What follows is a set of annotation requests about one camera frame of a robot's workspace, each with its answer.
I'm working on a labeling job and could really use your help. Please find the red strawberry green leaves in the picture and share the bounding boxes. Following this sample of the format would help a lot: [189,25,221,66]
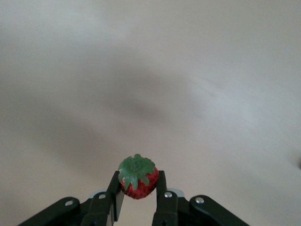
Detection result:
[118,153,159,200]

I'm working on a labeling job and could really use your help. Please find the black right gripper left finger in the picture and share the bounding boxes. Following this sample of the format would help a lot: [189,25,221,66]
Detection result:
[16,170,125,226]

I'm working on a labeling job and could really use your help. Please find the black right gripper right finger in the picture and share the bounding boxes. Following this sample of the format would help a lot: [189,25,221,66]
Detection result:
[151,169,250,226]

